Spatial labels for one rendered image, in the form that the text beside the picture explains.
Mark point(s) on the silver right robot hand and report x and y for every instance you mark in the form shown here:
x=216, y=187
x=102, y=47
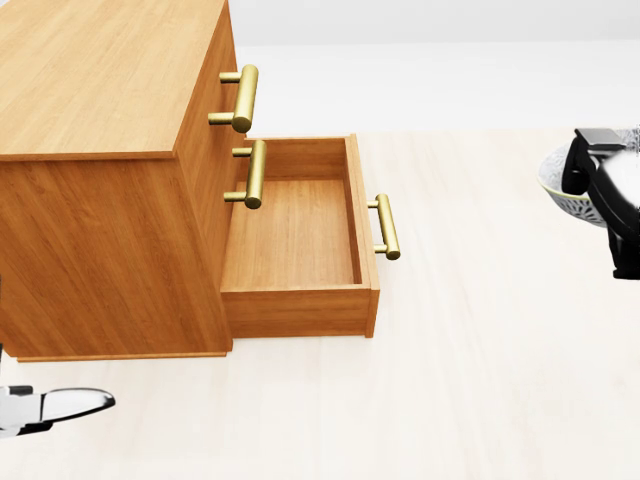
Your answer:
x=612, y=195

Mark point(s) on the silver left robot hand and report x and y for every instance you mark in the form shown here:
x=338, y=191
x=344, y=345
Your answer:
x=65, y=406

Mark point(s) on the patterned black bowl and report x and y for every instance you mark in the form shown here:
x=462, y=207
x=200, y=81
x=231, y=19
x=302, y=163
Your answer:
x=565, y=190

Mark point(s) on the wooden cabinet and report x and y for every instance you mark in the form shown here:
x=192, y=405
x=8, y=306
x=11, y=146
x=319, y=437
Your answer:
x=90, y=150

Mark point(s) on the closed wooden drawer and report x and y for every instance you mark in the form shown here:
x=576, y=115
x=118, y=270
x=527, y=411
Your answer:
x=212, y=200
x=206, y=85

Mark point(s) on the open wooden drawer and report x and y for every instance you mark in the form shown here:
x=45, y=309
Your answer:
x=295, y=240

